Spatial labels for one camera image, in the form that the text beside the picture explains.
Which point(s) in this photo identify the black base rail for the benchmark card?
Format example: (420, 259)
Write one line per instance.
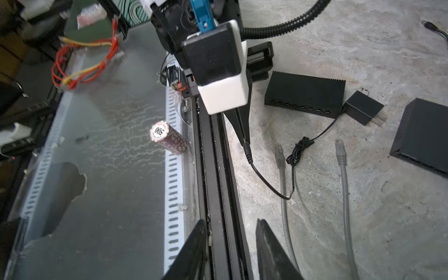
(227, 251)

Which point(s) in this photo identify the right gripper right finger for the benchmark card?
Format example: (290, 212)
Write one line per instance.
(273, 262)

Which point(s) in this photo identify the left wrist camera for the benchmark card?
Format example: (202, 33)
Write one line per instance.
(217, 57)

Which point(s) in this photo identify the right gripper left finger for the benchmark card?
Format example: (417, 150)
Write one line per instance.
(190, 262)

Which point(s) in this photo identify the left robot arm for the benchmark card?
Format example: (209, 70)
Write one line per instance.
(174, 21)

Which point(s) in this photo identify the white slotted cable duct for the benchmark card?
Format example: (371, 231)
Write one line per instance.
(97, 205)

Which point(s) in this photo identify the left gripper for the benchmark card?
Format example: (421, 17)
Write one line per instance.
(259, 63)

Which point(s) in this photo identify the ribbed black network switch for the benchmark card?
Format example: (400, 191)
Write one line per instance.
(314, 95)

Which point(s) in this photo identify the poker chip stack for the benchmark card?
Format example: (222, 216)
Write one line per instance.
(166, 136)

